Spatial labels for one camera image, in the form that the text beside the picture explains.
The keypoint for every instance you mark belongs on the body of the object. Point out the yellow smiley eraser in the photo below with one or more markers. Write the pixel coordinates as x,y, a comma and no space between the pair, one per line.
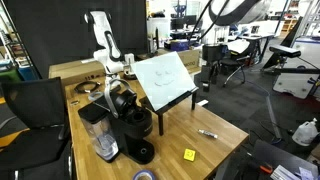
189,155

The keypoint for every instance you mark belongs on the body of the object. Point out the idle white robot arm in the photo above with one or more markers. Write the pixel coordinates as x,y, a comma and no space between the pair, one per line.
106,36

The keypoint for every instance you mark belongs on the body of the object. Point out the white whiteboard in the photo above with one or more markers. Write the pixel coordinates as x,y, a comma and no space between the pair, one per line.
163,80

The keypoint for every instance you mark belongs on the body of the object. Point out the small black stand table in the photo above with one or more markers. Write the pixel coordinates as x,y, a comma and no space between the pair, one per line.
161,120

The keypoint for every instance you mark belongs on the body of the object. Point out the white floor tag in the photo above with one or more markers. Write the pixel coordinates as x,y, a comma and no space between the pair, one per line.
202,102

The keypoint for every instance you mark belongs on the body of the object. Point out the black pod coffee machine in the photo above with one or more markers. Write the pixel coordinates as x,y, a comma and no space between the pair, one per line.
133,133

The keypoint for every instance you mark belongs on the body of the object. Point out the silver tape roll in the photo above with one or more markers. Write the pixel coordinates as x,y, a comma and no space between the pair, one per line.
90,96

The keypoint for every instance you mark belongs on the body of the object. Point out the black office chair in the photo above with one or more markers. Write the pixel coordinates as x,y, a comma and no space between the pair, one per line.
233,61
33,106

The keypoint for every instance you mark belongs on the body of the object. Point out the blue tape roll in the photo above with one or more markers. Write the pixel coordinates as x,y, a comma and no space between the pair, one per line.
144,174

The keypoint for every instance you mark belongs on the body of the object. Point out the long cardboard box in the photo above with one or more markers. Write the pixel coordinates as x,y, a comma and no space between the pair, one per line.
76,71

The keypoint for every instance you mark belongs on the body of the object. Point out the small dark metal clip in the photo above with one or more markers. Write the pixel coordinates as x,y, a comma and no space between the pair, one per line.
74,102

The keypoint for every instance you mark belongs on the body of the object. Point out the white office desk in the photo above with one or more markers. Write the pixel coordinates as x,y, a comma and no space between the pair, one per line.
253,36

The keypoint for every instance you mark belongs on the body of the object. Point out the black padded bench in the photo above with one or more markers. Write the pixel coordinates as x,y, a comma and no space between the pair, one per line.
285,50

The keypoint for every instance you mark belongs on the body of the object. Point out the white machine panel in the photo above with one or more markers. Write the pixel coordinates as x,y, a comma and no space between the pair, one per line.
293,83

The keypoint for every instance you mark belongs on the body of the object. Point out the black case with stickers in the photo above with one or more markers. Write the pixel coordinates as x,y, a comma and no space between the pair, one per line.
276,156

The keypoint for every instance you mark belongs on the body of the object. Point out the blue storage bin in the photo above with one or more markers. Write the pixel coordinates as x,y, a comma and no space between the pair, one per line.
26,73

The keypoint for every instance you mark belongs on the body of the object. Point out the white plastic jug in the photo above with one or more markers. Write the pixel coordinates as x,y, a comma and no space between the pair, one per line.
305,133

